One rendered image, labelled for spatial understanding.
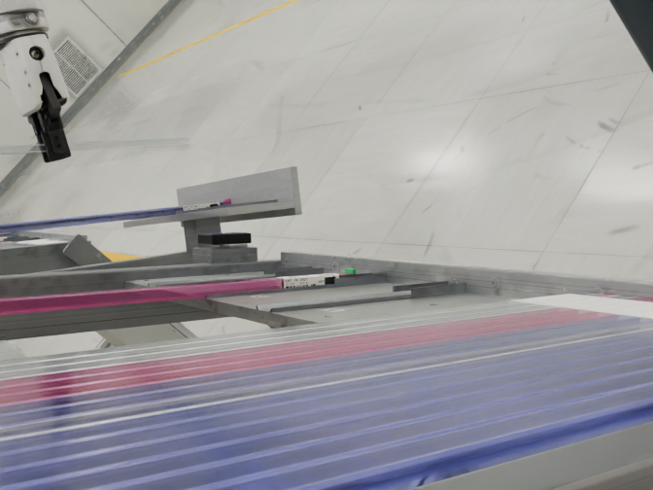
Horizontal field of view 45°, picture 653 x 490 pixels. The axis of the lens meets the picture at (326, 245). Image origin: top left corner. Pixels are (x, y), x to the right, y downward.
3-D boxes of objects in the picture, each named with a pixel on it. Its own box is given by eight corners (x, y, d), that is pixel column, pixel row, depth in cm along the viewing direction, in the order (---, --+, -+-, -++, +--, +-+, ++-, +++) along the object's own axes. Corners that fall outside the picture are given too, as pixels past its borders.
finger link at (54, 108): (61, 89, 106) (61, 123, 109) (36, 60, 109) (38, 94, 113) (52, 91, 105) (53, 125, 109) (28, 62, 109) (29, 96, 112)
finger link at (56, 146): (63, 108, 110) (78, 154, 111) (55, 111, 112) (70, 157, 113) (41, 112, 108) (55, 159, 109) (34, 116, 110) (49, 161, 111)
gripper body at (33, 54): (55, 20, 108) (80, 99, 110) (33, 38, 116) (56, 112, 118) (1, 27, 104) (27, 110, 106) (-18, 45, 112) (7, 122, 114)
